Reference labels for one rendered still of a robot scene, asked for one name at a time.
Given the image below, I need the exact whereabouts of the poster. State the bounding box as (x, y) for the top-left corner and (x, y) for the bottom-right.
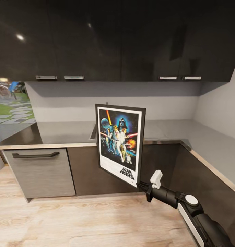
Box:
(95, 104), (146, 192)

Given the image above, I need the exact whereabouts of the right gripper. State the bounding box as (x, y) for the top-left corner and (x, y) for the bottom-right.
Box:
(136, 181), (169, 204)

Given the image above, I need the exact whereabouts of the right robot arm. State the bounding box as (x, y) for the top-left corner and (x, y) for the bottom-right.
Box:
(136, 170), (235, 247)

